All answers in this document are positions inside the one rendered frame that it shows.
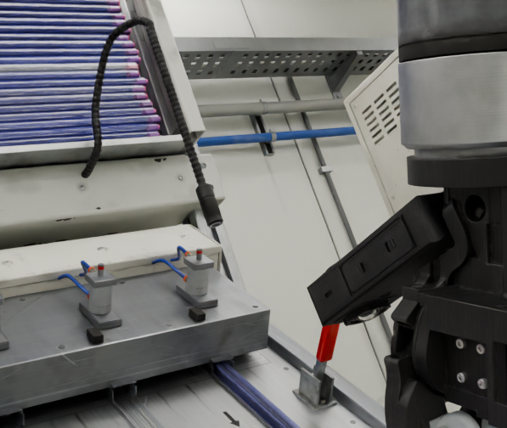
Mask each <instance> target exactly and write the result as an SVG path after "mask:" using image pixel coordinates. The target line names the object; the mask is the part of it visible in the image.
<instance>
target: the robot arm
mask: <svg viewBox="0 0 507 428"><path fill-rule="evenodd" d="M397 38H398V58H399V63H400V64H398V84H399V106H400V127H401V145H403V146H404V147H405V148H406V149H414V155H411V156H407V171H408V184H409V185H413V186H419V187H431V188H443V191H442V192H441V193H435V194H423V195H417V196H415V197H414V198H413V199H412V200H411V201H410V202H409V203H408V204H406V205H405V206H404V207H403V208H401V209H400V210H399V211H398V212H397V213H395V214H394V215H393V216H392V217H390V218H389V219H388V220H387V221H386V222H384V223H383V224H382V225H381V226H379V227H378V228H377V229H376V230H375V231H374V232H373V233H372V234H370V235H369V236H368V237H367V238H366V239H364V240H363V241H362V242H361V243H359V244H358V245H357V246H356V247H355V248H353V249H352V250H351V251H350V252H348V253H347V254H346V255H345V256H344V257H342V258H341V259H340V260H339V261H338V262H337V263H335V264H333V265H332V266H330V267H329V268H328V269H327V270H326V271H325V273H323V274H322V275H321V276H320V277H319V278H317V279H316V280H315V281H314V282H313V283H311V284H310V285H309V286H308V287H307V290H308V293H309V295H310V297H311V299H312V302H313V305H314V307H315V309H316V312H317V314H318V317H319V320H320V322H321V324H322V326H323V327H324V326H327V325H332V324H341V323H344V325H345V326H348V325H354V324H361V323H363V322H366V321H370V320H371V319H373V318H376V317H377V316H379V315H381V314H382V313H384V312H385V311H387V310H388V309H389V308H390V307H391V304H392V303H393V302H394V301H396V300H397V299H399V298H400V297H403V298H402V300H401V301H400V302H399V304H398V305H397V307H396V308H395V310H394V311H393V312H392V315H391V318H392V320H393V321H394V325H393V336H392V341H391V355H387V356H385V357H384V363H385V366H386V394H385V417H386V428H507V0H397ZM446 402H450V403H454V404H457V405H459V406H462V407H461V408H460V410H457V411H454V412H452V413H448V411H447V408H446V404H445V403H446Z"/></svg>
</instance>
